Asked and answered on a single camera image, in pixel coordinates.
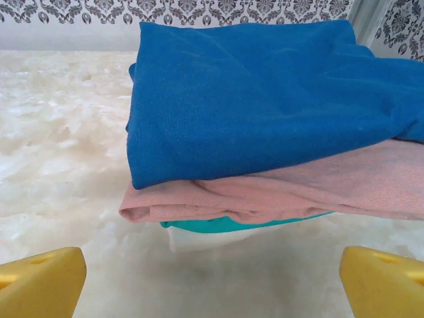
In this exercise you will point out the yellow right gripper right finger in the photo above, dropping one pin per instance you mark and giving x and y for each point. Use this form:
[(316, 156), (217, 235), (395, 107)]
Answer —
[(387, 288)]

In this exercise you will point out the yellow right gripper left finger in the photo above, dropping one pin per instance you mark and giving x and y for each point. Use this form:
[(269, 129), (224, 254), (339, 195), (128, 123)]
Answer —
[(39, 285)]

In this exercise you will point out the pink folded t-shirt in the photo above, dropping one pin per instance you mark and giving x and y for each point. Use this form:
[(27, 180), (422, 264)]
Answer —
[(298, 192)]

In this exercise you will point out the white folded t-shirt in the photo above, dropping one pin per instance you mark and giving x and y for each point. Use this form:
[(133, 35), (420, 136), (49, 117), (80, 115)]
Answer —
[(198, 242)]

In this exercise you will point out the teal folded t-shirt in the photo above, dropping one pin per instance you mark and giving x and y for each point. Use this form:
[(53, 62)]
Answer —
[(212, 227)]

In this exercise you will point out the blue folded t-shirt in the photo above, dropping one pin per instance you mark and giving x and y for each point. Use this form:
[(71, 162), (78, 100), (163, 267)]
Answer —
[(248, 106)]

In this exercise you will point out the aluminium frame post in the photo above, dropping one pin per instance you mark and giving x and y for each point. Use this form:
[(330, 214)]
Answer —
[(366, 20)]

